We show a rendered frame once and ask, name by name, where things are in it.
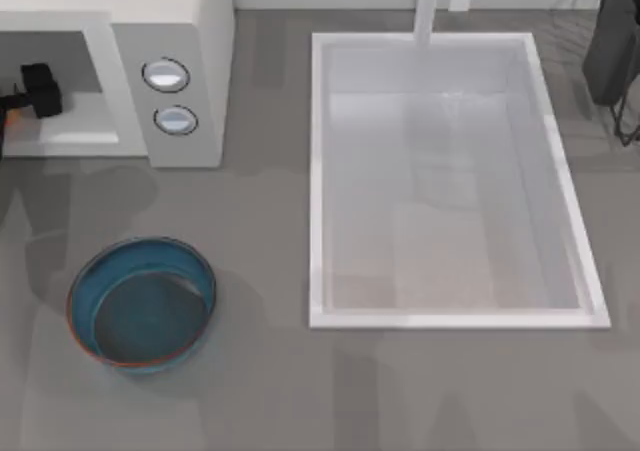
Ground large round microwave knob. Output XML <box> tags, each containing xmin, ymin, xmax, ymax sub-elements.
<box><xmin>141</xmin><ymin>56</ymin><xmax>191</xmax><ymax>94</ymax></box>

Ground small round microwave knob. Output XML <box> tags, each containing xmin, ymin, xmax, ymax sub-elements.
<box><xmin>153</xmin><ymin>104</ymin><xmax>199</xmax><ymax>136</ymax></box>

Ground pale microwave oven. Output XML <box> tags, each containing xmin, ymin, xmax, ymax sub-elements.
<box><xmin>0</xmin><ymin>0</ymin><xmax>236</xmax><ymax>170</ymax></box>

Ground blue bowl with orange rim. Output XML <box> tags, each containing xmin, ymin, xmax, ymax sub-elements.
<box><xmin>67</xmin><ymin>235</ymin><xmax>218</xmax><ymax>376</ymax></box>

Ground tall white tap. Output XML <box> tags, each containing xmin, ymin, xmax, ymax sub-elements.
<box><xmin>412</xmin><ymin>0</ymin><xmax>454</xmax><ymax>47</ymax></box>

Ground white sink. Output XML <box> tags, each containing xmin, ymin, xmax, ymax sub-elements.
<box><xmin>308</xmin><ymin>32</ymin><xmax>612</xmax><ymax>330</ymax></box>

